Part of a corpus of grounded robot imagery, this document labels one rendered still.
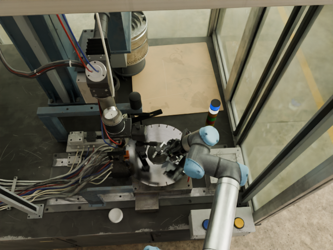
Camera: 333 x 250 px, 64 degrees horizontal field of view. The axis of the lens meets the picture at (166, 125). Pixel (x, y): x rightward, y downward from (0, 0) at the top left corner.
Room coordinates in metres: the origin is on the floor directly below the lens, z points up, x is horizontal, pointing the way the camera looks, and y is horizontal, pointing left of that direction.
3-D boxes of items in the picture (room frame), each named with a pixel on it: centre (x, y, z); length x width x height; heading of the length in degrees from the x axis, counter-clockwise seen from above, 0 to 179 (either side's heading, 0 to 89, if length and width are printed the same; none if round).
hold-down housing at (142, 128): (0.50, 0.11, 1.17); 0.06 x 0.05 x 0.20; 85
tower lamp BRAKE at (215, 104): (0.68, -0.22, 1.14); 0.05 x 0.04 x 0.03; 4
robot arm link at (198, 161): (0.36, -0.13, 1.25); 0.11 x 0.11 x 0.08; 72
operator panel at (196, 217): (0.22, -0.26, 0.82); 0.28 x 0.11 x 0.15; 94
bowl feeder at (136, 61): (1.28, 0.27, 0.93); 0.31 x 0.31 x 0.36
